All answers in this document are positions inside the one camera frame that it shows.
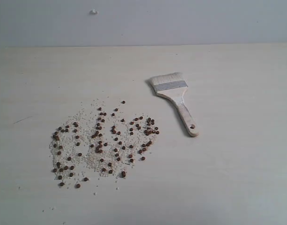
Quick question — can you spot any wooden paint brush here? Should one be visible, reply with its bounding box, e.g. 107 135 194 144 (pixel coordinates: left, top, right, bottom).
149 72 199 137

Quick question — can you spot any pile of brown pellets and grains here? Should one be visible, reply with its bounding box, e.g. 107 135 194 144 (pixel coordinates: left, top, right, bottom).
16 98 161 210

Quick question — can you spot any white blob on wall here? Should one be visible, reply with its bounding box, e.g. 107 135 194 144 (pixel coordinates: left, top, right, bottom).
89 9 98 15

